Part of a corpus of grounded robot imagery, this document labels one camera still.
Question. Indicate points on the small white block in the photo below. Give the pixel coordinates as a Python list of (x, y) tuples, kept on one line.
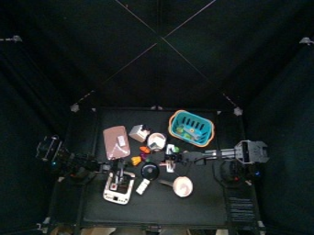
[(141, 186)]

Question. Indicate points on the yellow orange toy food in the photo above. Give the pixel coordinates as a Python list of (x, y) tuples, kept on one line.
[(136, 160)]

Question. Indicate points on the white and green toy vegetable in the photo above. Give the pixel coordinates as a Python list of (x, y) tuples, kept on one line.
[(171, 149)]

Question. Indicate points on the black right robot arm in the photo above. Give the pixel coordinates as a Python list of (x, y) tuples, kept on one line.
[(232, 154)]

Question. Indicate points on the toy pan with pink inside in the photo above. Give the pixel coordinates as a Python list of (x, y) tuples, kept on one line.
[(180, 186)]

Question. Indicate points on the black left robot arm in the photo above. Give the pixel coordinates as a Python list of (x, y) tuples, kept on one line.
[(77, 161)]

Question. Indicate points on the teal basket with orange rim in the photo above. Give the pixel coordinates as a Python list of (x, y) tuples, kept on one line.
[(191, 128)]

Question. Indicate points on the grey frame clamp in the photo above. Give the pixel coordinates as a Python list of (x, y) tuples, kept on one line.
[(306, 40), (237, 111), (73, 107), (155, 107)]

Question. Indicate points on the white tag on board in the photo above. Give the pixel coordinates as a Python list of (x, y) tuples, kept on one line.
[(121, 140)]

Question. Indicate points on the light blue toy piece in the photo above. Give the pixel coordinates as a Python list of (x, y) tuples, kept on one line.
[(193, 134)]

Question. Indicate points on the purple toy food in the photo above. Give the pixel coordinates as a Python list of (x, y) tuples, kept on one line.
[(143, 156)]

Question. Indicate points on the yellow green toy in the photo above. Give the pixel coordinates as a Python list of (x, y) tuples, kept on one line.
[(179, 129)]

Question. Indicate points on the white toy box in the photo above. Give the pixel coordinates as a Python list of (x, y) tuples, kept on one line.
[(137, 133)]

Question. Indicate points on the pink rectangular tray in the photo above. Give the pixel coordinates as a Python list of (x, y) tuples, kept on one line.
[(116, 142)]

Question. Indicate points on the white and pink toy utensil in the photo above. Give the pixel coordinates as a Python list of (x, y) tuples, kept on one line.
[(168, 167)]

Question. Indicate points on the white toy bowl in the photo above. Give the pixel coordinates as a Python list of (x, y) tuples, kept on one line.
[(156, 141)]

